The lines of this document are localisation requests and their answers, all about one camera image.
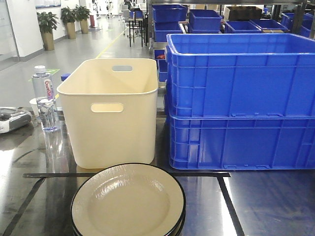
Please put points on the blue crate on shelf left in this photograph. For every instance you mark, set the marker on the blue crate on shelf left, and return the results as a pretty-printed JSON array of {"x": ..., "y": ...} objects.
[{"x": 169, "y": 13}]

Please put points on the cardboard box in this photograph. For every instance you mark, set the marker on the cardboard box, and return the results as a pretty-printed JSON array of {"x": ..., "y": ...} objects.
[{"x": 241, "y": 13}]

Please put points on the upper large blue crate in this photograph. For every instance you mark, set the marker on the upper large blue crate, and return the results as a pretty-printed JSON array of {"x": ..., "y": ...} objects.
[{"x": 241, "y": 75}]

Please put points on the lower large blue crate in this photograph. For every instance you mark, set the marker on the lower large blue crate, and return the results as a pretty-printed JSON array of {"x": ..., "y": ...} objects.
[{"x": 242, "y": 144}]

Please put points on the blue crate on shelf right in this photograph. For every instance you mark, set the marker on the blue crate on shelf right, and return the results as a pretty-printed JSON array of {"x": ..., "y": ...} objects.
[{"x": 241, "y": 27}]

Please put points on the grey handheld device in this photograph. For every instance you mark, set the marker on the grey handheld device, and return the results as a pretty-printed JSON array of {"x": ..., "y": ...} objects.
[{"x": 12, "y": 119}]

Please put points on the clear water bottle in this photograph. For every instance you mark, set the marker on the clear water bottle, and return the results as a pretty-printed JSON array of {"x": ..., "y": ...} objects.
[{"x": 45, "y": 99}]

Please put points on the cream plate black rim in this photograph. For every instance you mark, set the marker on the cream plate black rim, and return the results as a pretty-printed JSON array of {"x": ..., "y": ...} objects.
[
  {"x": 128, "y": 200},
  {"x": 174, "y": 232}
]

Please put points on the large blue crate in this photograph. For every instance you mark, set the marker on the large blue crate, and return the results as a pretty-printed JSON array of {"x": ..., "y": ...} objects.
[
  {"x": 241, "y": 75},
  {"x": 242, "y": 144}
]

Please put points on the potted plant gold pot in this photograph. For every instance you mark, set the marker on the potted plant gold pot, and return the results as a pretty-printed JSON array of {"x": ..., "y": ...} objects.
[
  {"x": 47, "y": 23},
  {"x": 82, "y": 14},
  {"x": 68, "y": 18}
]

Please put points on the potted plant gold pot near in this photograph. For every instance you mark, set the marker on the potted plant gold pot near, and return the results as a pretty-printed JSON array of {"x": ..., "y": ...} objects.
[{"x": 47, "y": 23}]

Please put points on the white paper cup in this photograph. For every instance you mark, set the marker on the white paper cup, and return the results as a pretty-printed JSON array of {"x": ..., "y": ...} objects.
[{"x": 34, "y": 107}]

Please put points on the blue crate on shelf middle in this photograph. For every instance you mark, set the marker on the blue crate on shelf middle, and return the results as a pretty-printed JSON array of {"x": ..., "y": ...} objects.
[{"x": 204, "y": 21}]

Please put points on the potted plant gold pot middle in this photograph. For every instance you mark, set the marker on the potted plant gold pot middle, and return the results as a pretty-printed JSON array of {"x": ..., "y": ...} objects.
[{"x": 68, "y": 18}]

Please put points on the cream plastic bin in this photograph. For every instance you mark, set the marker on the cream plastic bin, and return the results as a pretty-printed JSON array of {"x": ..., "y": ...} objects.
[{"x": 110, "y": 108}]

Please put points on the potted plant gold pot far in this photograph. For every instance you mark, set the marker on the potted plant gold pot far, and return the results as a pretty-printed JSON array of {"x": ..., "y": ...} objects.
[{"x": 82, "y": 14}]

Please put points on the blue crate on shelf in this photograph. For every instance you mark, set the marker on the blue crate on shelf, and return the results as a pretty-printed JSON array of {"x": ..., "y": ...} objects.
[
  {"x": 204, "y": 21},
  {"x": 169, "y": 13},
  {"x": 241, "y": 27}
]

